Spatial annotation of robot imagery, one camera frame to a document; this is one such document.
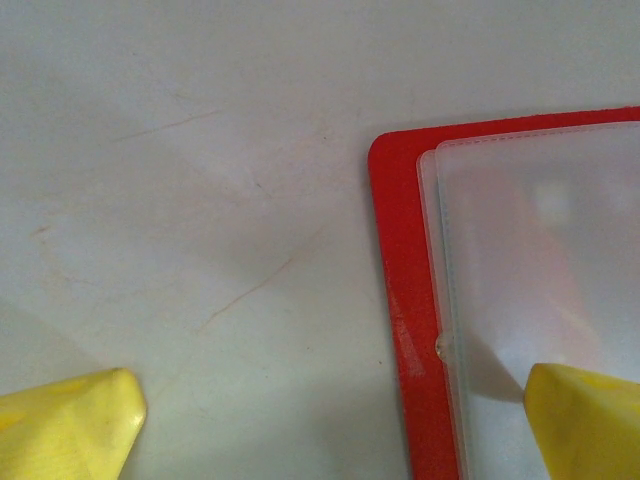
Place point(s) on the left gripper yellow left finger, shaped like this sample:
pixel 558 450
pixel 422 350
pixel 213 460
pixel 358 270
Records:
pixel 70 430

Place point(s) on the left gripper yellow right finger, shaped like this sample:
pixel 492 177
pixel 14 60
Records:
pixel 590 430

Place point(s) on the red card holder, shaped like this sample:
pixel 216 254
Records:
pixel 400 225

